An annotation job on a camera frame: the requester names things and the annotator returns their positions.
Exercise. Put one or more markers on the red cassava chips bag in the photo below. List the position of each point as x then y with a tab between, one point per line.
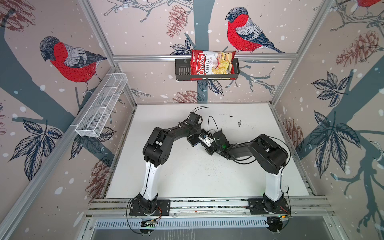
212	63

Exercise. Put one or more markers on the black network switch box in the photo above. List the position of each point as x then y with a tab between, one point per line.
194	140

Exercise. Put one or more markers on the white wire mesh shelf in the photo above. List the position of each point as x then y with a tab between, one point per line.
98	113

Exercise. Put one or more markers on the aluminium mounting rail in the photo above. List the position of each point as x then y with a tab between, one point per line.
300	206

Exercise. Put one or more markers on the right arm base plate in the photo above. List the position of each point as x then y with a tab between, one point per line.
261	206

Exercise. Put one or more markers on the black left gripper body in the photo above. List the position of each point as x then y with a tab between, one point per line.
199	130

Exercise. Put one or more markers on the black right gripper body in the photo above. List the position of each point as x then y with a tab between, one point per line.
213	148

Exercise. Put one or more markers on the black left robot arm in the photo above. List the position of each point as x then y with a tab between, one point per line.
157	150

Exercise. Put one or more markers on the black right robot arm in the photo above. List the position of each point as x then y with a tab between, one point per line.
271	157

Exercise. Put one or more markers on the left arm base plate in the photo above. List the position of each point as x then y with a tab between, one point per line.
142	207

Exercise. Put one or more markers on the black wall basket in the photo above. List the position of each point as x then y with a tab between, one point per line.
183	72

